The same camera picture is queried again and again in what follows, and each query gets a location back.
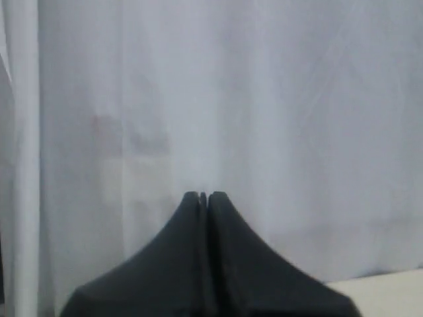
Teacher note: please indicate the white backdrop curtain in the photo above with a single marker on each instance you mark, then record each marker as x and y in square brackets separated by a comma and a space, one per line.
[307, 113]

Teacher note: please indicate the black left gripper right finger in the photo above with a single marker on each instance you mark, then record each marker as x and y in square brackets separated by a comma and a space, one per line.
[251, 279]

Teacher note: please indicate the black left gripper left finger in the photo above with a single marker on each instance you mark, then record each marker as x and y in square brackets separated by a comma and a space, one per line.
[170, 276]

